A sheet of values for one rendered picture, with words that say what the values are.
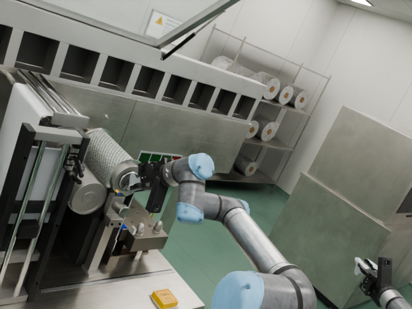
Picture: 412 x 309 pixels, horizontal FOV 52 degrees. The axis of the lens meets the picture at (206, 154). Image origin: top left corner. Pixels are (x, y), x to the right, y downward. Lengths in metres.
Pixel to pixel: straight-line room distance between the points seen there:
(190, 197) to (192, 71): 0.81
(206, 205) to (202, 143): 0.92
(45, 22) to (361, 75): 5.02
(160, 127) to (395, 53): 4.48
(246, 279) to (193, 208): 0.36
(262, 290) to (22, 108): 0.85
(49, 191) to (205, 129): 1.03
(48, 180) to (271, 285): 0.64
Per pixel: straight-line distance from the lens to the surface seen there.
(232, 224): 1.14
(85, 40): 1.55
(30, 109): 1.26
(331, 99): 6.16
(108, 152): 1.48
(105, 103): 1.66
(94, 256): 1.52
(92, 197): 1.41
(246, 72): 5.00
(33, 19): 1.47
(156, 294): 1.54
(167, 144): 1.91
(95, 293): 1.49
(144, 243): 1.62
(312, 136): 6.21
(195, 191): 1.14
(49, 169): 1.16
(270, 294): 0.84
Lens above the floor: 1.82
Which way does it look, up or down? 16 degrees down
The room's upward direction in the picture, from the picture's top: 24 degrees clockwise
